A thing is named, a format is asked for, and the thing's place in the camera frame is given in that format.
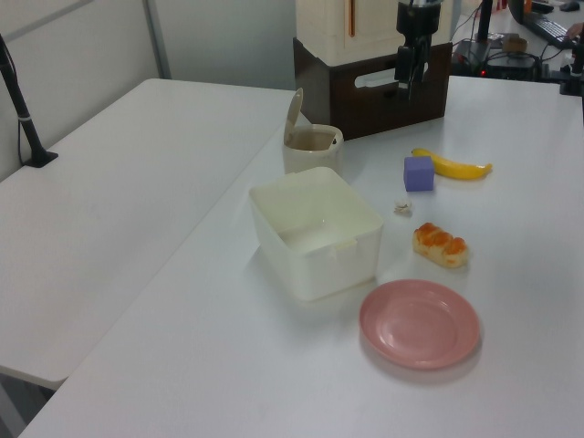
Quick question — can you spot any black monitor stand pole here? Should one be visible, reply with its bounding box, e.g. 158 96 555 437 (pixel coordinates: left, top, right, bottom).
453 0 495 61

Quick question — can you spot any black computer keyboard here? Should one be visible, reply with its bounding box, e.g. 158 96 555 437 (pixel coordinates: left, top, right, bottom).
524 16 580 47

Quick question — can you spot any black electronics box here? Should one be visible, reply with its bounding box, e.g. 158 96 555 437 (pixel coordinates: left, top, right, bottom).
484 53 536 79

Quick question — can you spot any purple cube block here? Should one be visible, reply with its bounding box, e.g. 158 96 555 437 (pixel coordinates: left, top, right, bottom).
403 155 436 193

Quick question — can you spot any white plastic storage box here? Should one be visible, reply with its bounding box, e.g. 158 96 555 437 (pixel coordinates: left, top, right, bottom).
248 166 384 302

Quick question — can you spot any grey partition frame post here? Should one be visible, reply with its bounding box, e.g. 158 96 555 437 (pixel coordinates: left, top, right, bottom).
141 0 172 80

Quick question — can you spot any black camera pole with clamp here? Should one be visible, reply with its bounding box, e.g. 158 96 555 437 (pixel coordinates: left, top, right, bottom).
0 32 59 169

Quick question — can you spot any yellow toy banana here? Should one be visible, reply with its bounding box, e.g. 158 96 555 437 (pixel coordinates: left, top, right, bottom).
412 147 494 181

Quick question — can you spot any beige mini trash can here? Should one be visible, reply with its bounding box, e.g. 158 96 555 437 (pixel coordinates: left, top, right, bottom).
281 88 345 177

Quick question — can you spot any dark brown wooden box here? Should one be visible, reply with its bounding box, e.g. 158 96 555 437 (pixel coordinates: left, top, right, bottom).
292 36 453 141

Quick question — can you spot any black clamp mount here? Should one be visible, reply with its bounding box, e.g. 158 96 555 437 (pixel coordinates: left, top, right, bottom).
558 40 584 97

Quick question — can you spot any pink plastic plate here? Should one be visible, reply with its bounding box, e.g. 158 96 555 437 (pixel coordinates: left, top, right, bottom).
359 278 482 370

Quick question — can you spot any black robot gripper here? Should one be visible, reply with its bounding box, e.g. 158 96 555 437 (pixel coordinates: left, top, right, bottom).
393 0 443 100

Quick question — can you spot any toy bread with orange glaze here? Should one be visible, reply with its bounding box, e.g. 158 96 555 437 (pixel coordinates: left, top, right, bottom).
412 222 470 268

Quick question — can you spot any black computer monitor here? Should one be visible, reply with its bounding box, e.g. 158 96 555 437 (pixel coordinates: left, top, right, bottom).
506 0 533 25

